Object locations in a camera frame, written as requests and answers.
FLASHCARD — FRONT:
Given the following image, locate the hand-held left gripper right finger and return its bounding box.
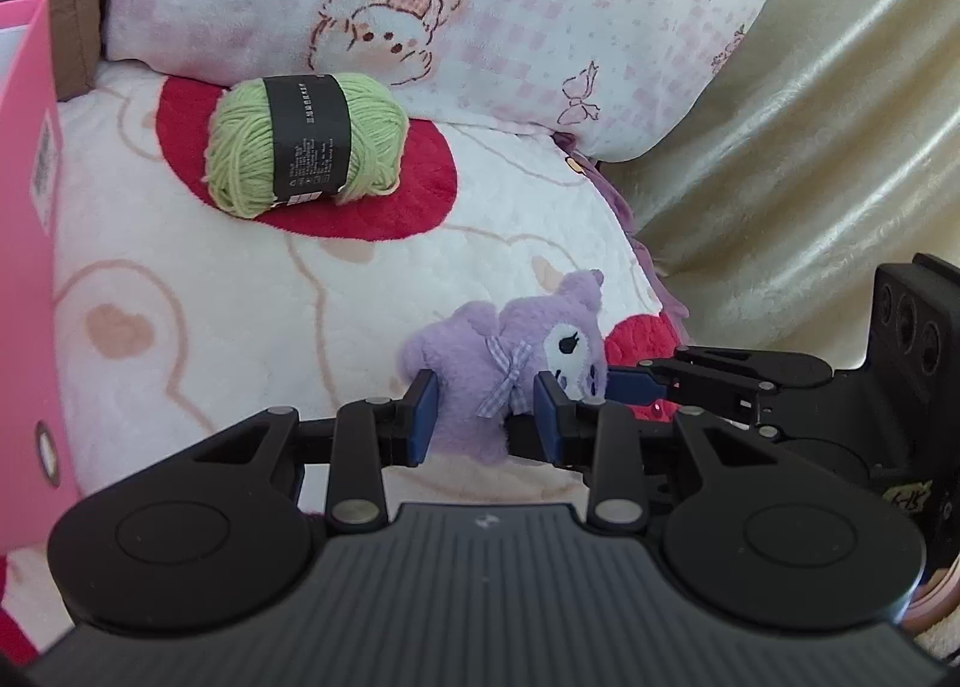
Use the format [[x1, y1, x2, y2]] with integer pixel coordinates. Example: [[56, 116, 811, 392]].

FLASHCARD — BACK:
[[534, 370, 794, 534]]

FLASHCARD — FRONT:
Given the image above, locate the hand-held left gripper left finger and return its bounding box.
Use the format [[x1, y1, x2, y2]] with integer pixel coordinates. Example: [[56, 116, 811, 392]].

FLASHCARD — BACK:
[[191, 368, 440, 534]]

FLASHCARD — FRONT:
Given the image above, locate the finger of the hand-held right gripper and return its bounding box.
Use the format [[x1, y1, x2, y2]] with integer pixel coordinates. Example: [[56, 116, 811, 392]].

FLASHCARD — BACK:
[[662, 384, 782, 442], [606, 346, 835, 404]]

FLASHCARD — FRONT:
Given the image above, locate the purple plush toy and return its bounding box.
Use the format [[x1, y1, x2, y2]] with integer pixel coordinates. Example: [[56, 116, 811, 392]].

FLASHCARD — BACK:
[[397, 269, 610, 467]]

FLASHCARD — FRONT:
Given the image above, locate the pink cardboard box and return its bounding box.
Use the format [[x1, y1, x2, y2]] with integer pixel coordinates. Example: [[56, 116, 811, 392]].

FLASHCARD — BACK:
[[0, 0, 85, 560]]

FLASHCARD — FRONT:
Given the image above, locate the purple ruffled cloth edge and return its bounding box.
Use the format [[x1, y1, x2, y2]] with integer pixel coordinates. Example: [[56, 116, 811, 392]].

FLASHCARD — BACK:
[[551, 130, 692, 350]]

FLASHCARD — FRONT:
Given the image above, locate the white and red printed blanket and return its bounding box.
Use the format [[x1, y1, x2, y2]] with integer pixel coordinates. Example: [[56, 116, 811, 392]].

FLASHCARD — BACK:
[[0, 61, 691, 658]]

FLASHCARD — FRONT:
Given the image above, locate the beige padded headboard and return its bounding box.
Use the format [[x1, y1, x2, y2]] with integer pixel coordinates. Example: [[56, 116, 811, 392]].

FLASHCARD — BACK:
[[600, 0, 960, 373]]

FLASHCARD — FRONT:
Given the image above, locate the green yarn ball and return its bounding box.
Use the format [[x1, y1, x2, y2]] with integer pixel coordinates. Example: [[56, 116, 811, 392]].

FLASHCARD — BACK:
[[202, 72, 411, 219]]

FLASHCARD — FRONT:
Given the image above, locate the pink printed pillow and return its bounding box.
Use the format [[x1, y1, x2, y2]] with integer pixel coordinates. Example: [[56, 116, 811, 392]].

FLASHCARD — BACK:
[[97, 0, 785, 163]]

